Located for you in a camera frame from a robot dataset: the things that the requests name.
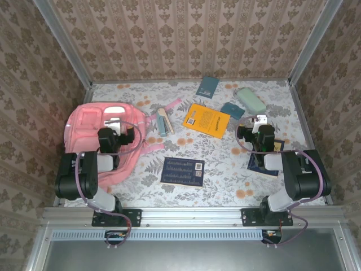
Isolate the pink backpack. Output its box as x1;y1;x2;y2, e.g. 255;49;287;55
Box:
64;98;182;193

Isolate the teal beige stapler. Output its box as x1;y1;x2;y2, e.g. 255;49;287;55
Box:
156;108;175;138

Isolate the dark blue gold emblem book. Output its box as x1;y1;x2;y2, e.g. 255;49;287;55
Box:
246;138;285;179

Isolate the mint green pencil case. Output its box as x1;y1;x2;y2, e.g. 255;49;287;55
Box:
235;87;267;115

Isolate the small teal notebook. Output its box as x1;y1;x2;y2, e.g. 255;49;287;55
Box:
219;102;245;121

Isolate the orange book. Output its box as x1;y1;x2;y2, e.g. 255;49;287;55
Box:
182;102;231;140

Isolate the dark blue QR code book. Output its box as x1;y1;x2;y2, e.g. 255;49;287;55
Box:
160;156;206;189

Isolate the teal booklet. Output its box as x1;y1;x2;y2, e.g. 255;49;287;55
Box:
196;75;221;99

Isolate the grey metal sheet panel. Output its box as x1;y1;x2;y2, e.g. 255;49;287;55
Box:
42;228;346;271

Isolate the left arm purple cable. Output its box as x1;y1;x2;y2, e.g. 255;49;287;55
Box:
74;120;143;250

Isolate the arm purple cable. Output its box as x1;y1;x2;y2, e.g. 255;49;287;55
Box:
74;120;143;250
236;116;324;249

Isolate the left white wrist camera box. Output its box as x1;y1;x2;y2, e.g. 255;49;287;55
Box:
104;117;127;134

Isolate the aluminium side rail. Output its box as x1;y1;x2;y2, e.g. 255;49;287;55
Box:
52;81;94;208
288;80;334;206

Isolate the left black mount plate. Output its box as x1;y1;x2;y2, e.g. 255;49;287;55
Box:
91;208;142;228

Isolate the black mount plate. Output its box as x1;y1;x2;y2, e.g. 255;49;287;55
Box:
241;208;294;227
91;208;142;228

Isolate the right black mount plate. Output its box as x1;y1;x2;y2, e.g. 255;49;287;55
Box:
241;208;294;227

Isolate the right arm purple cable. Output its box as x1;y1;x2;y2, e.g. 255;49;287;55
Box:
236;116;324;249

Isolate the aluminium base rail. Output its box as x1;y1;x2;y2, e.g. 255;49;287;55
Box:
42;205;347;227

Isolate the aluminium frame post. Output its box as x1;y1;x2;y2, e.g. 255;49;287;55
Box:
287;0;344;85
33;0;94;90

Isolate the slotted grey cable duct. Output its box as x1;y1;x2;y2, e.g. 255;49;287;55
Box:
52;229;265;241

